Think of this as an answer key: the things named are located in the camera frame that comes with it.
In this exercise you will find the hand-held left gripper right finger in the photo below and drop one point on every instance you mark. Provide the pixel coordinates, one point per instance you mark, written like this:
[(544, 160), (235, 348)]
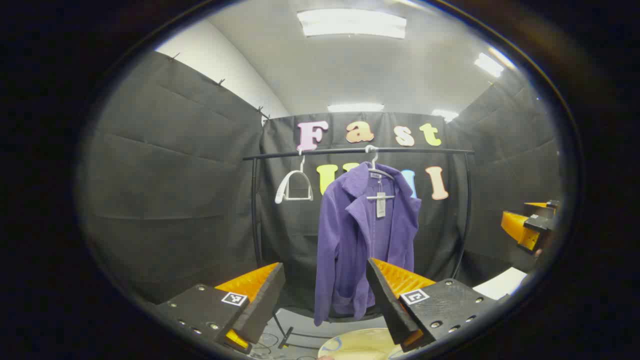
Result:
[(387, 305)]

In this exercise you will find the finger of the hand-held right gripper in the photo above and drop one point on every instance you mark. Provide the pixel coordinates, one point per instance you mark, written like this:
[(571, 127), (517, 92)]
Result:
[(517, 227), (537, 204)]

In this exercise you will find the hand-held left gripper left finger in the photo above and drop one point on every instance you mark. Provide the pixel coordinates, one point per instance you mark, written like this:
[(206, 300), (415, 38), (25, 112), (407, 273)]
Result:
[(262, 305)]

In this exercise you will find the purple ribbed jacket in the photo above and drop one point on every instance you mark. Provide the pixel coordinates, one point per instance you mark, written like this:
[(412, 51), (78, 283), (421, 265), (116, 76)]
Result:
[(340, 240)]

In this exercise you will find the white plastic clothes hanger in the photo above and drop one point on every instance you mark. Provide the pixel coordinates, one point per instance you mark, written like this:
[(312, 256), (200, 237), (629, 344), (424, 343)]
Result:
[(300, 199), (375, 160)]

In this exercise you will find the black metal clothes rack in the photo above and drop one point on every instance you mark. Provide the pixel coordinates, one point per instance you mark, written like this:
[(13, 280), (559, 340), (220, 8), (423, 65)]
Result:
[(320, 151)]

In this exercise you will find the white flat sheet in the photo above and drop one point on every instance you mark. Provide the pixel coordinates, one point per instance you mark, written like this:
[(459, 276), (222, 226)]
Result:
[(500, 284)]

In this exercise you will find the black backdrop cloth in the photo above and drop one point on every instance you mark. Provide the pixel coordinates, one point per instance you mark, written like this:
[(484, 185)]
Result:
[(175, 175)]

